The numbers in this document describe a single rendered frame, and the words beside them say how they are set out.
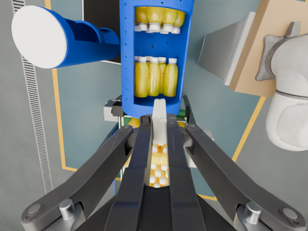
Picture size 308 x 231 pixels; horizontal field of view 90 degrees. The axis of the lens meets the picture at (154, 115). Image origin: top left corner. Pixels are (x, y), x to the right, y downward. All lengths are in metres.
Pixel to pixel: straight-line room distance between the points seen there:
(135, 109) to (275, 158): 2.28
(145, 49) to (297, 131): 0.70
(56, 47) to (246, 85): 0.92
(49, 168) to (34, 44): 2.46
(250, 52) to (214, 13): 1.13
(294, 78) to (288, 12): 0.29
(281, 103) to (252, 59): 0.22
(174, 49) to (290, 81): 0.47
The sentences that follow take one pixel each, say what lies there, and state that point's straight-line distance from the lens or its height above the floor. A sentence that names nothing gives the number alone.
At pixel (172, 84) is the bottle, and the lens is 0.76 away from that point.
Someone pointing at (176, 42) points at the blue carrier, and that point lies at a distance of 0.82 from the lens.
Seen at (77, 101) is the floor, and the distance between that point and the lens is 2.27.
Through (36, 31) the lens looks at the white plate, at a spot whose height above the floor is 1.04.
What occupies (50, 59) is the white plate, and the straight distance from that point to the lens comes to 0.99.
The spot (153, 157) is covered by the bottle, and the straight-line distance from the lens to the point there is 0.88.
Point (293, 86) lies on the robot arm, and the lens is 0.68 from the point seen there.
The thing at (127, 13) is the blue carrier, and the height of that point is 1.21.
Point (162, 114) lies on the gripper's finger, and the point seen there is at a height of 1.66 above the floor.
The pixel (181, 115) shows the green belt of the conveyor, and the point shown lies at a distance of 1.00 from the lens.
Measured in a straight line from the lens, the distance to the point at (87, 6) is 1.89.
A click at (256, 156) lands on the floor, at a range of 2.54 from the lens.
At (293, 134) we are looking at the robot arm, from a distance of 0.69.
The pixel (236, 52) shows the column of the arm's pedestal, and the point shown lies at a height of 1.00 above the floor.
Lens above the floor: 1.81
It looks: 66 degrees down
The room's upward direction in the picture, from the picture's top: 165 degrees counter-clockwise
